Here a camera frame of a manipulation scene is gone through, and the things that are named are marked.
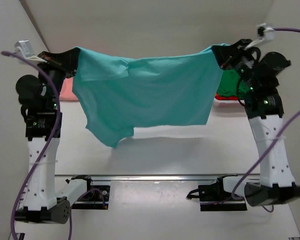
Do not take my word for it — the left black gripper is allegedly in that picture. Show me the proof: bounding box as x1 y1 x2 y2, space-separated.
39 41 84 99

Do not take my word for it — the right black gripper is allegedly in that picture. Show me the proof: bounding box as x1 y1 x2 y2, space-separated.
210 40 259 90

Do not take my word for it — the teal t shirt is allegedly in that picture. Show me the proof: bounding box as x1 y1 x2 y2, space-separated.
72 47 223 148

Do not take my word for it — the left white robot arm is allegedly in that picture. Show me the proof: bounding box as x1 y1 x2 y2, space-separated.
12 47 95 224

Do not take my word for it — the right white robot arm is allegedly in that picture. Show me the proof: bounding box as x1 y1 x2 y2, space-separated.
211 39 300 207

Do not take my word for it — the folded pink t shirt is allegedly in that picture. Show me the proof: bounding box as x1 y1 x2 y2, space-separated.
59 78 78 102

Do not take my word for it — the red orange t shirt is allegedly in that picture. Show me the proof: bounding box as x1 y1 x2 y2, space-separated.
214 93 238 101

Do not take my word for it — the white plastic basket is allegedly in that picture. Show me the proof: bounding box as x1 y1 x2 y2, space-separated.
213 98 242 108

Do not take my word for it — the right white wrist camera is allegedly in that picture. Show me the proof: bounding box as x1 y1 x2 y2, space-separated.
244 23 275 50

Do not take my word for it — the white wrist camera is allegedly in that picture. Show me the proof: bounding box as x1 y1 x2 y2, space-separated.
244 23 275 50
14 40 47 65

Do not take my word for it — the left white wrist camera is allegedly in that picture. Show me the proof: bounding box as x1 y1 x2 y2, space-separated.
14 40 47 65

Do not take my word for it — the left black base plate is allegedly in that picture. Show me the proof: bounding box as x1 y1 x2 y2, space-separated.
72 185 111 210

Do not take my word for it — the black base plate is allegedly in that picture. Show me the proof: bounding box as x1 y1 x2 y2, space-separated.
186 180 248 212
72 185 111 210

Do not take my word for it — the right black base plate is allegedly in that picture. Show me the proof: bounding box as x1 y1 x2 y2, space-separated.
186 180 248 212

